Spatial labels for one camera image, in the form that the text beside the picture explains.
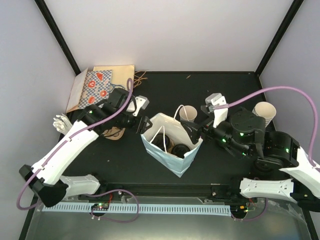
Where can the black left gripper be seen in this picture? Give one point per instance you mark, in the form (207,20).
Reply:
(139,126)

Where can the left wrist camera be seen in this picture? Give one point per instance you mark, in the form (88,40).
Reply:
(139,103)

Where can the blue checkered paper bag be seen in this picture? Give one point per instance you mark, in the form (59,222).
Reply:
(97,86)

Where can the tan kraft paper bag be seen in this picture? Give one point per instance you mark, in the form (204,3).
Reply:
(120,75)

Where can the light blue paper bag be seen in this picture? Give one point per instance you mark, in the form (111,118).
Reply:
(170,126)

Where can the white orange-edged paper bag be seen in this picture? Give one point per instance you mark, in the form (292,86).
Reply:
(76,91)

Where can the tall stack of paper cups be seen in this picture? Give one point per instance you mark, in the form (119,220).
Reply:
(266,110)

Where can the single black cup lid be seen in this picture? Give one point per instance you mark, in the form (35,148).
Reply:
(162,141)

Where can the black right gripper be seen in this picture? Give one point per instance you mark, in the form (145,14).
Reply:
(195,136)

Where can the small electronics board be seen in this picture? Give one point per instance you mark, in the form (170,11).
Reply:
(100,206)

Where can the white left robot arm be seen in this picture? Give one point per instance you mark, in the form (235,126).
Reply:
(45,178)

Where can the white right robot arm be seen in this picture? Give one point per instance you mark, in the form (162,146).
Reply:
(280,166)

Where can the light blue slotted cable duct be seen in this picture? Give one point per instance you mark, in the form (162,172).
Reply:
(129,208)

